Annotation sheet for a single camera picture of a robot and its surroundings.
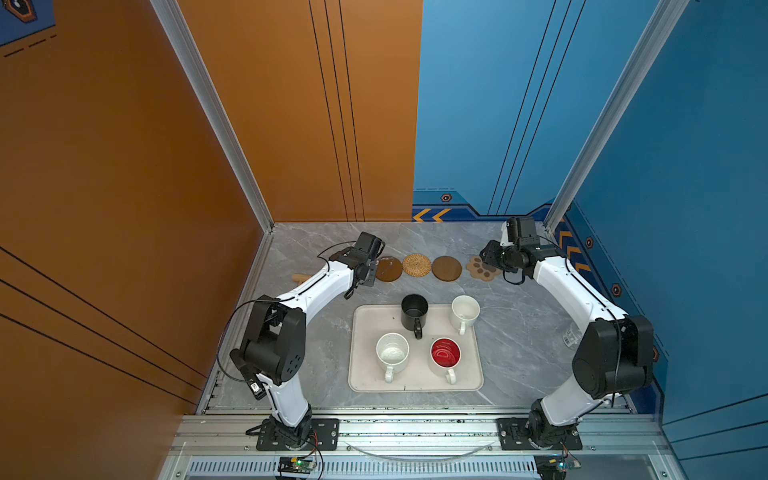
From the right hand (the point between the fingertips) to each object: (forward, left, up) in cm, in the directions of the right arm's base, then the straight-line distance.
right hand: (486, 254), depth 90 cm
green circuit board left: (-51, +52, -18) cm, 75 cm away
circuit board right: (-51, -10, -18) cm, 55 cm away
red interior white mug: (-26, +14, -15) cm, 32 cm away
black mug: (-14, +22, -11) cm, 28 cm away
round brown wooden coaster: (+6, +10, -15) cm, 19 cm away
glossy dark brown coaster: (+5, +30, -15) cm, 34 cm away
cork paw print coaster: (+6, -1, -15) cm, 16 cm away
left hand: (-1, +39, -5) cm, 39 cm away
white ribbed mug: (-26, +29, -15) cm, 41 cm away
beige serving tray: (-14, +36, -17) cm, 42 cm away
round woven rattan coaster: (+8, +21, -16) cm, 27 cm away
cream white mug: (-13, +7, -13) cm, 19 cm away
